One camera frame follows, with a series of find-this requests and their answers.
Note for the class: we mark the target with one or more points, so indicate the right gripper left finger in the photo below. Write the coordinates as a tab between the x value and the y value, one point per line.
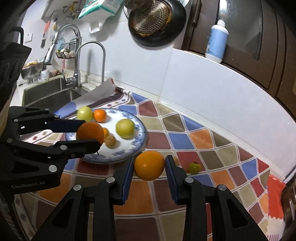
69	219

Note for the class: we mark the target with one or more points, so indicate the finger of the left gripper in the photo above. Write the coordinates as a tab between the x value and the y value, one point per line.
64	126
74	149

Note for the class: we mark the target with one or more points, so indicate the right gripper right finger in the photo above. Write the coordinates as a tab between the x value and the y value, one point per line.
229	219

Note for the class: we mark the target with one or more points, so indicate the large green pomelo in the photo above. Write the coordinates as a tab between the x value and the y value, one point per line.
85	113

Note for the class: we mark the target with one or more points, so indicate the small brown kiwi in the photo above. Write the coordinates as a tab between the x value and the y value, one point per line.
110	141

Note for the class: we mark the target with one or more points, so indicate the round orange fruit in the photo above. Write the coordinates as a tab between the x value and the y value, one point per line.
149	165

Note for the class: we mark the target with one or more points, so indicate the small orange tangerine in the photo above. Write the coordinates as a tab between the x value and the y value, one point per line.
106	132

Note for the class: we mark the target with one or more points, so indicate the stainless steel sink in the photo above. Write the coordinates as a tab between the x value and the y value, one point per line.
52	94

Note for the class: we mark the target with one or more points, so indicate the small orange mandarin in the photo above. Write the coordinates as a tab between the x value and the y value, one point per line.
100	115

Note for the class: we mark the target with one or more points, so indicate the curved chrome faucet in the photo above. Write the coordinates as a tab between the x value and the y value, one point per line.
89	60

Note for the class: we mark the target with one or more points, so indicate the red foam mat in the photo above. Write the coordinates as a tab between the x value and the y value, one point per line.
274	191

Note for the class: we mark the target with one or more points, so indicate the small green tomato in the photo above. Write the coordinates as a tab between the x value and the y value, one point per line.
194	168

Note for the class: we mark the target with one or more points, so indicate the yellow-green apple on plate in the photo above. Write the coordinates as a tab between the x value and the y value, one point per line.
125	128

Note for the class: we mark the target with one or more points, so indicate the stainless steel pot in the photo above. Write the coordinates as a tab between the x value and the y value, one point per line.
288	202

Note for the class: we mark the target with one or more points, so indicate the tall chrome sink faucet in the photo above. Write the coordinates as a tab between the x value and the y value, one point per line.
51	53

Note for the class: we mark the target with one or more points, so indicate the colourful checkered table mat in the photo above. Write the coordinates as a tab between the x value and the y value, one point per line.
150	213

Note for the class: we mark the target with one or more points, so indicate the small beige fruit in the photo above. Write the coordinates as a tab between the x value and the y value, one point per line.
176	160

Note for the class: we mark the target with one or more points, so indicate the teal white paper box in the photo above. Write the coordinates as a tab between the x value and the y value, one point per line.
109	7

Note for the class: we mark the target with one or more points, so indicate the perforated brass strainer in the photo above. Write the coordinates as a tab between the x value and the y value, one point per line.
149	18

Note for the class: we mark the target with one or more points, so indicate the black frying pan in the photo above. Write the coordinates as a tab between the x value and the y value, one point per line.
171	30

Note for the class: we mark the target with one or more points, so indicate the white blue pump bottle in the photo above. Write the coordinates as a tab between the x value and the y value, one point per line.
217	42

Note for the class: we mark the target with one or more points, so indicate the wire sink basket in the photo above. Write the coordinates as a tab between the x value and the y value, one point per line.
66	50

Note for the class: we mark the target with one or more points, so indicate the dark brown wooden window frame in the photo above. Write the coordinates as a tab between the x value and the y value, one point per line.
260	44

